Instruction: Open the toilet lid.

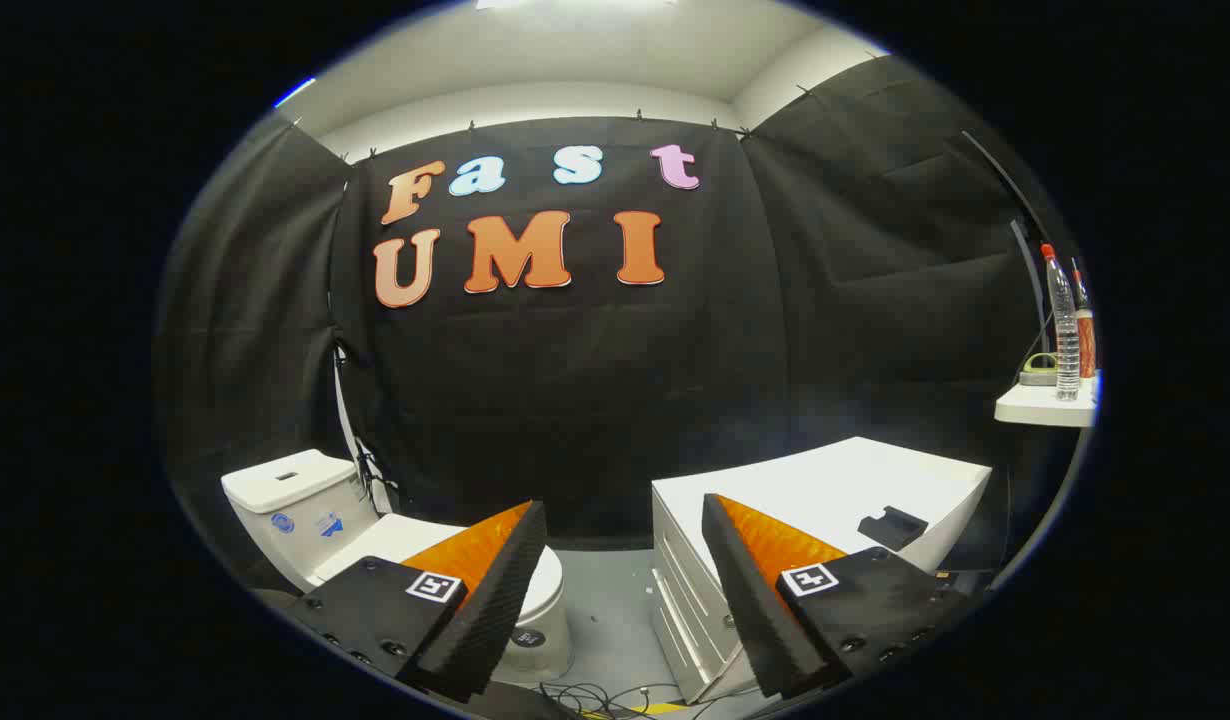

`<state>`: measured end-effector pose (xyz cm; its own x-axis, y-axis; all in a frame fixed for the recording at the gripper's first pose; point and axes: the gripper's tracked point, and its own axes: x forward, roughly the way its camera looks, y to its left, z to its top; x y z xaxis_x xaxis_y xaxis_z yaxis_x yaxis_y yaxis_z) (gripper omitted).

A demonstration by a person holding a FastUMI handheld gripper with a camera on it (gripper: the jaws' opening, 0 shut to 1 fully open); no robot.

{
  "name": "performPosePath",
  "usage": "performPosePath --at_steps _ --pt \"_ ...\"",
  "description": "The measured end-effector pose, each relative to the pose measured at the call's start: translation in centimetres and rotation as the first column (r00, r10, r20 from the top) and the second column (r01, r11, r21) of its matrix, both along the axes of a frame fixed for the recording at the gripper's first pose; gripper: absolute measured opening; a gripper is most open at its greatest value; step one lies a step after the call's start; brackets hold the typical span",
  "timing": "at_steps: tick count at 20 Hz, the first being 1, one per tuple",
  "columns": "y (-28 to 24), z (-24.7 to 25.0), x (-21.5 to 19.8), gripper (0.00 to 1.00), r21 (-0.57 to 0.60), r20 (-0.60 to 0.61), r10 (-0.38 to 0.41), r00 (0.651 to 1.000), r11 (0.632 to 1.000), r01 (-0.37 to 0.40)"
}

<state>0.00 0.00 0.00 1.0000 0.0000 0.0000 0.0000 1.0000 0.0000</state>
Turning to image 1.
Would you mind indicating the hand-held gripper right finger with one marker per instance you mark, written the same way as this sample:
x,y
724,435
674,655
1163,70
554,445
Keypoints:
x,y
750,600

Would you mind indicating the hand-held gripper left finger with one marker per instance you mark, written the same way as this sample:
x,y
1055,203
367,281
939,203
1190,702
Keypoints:
x,y
495,590

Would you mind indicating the white toilet lid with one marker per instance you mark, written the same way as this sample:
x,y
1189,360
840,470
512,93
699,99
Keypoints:
x,y
385,540

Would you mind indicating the white ceramic toilet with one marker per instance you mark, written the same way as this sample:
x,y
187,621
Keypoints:
x,y
275,490

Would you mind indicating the white drawer cabinet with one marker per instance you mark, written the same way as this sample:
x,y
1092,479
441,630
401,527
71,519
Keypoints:
x,y
825,480

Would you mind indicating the yellow floor tape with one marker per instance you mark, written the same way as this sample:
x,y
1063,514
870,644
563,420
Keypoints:
x,y
655,709

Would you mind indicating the black light stand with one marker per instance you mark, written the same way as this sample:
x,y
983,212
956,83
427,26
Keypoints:
x,y
360,470

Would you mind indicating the black backdrop cloth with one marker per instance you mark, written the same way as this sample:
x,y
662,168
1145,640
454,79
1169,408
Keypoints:
x,y
575,380

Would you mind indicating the white shelf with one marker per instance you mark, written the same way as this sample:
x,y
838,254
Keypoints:
x,y
1040,405

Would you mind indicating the grey green tape roll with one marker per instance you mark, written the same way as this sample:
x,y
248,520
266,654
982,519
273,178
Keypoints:
x,y
1037,374

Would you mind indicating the clear plastic water bottle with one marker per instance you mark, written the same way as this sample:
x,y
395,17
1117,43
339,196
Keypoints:
x,y
1063,330

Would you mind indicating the red label bottle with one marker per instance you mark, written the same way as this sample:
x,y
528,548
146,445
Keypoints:
x,y
1085,340

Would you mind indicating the grey metal pole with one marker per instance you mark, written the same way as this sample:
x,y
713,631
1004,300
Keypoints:
x,y
1030,280

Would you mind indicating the small black bracket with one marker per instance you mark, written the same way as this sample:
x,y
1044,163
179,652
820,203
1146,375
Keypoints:
x,y
893,527

